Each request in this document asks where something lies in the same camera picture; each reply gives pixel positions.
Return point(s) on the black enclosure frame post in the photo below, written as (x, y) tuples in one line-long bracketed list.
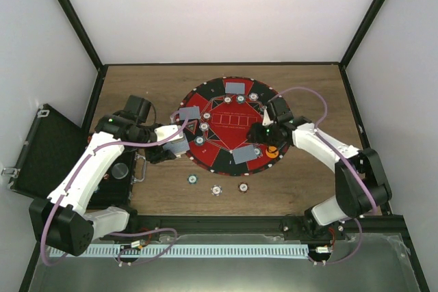
[(81, 33)]

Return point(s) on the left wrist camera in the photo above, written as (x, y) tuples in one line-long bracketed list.
[(138, 107)]

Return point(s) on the dealt card bottom seat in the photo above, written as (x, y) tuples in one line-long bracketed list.
[(244, 154)]

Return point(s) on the black poker set case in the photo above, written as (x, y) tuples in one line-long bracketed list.
[(51, 149)]

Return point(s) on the orange dealer button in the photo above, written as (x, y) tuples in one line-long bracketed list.
[(272, 152)]

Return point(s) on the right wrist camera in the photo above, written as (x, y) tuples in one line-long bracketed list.
[(278, 110)]

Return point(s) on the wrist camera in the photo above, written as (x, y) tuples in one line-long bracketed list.
[(138, 107), (278, 110)]

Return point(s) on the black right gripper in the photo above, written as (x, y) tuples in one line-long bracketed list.
[(256, 135)]

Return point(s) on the orange blue 10 chip stack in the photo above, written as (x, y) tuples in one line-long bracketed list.
[(216, 190)]

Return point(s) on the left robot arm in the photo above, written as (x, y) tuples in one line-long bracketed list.
[(60, 220)]

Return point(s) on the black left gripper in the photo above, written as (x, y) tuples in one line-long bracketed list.
[(159, 156)]

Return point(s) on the round red black poker mat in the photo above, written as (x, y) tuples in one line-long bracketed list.
[(228, 126)]

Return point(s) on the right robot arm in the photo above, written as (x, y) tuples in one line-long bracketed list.
[(361, 184)]

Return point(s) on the green blue 50 chip stack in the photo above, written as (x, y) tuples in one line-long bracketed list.
[(192, 179)]

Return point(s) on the dealt card top seat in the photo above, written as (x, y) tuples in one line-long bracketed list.
[(235, 88)]

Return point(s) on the round grey metal disc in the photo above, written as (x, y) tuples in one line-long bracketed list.
[(119, 171)]

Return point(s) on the dealt card seat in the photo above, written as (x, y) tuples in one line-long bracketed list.
[(244, 154), (235, 88), (189, 113)]

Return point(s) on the light blue slotted cable duct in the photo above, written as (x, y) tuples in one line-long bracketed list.
[(202, 251)]

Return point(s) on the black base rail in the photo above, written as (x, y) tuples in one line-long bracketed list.
[(291, 227)]

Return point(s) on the blue backed card deck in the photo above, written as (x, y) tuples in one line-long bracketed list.
[(178, 147)]

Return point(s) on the red 100 chip stack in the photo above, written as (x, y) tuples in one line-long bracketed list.
[(243, 187)]

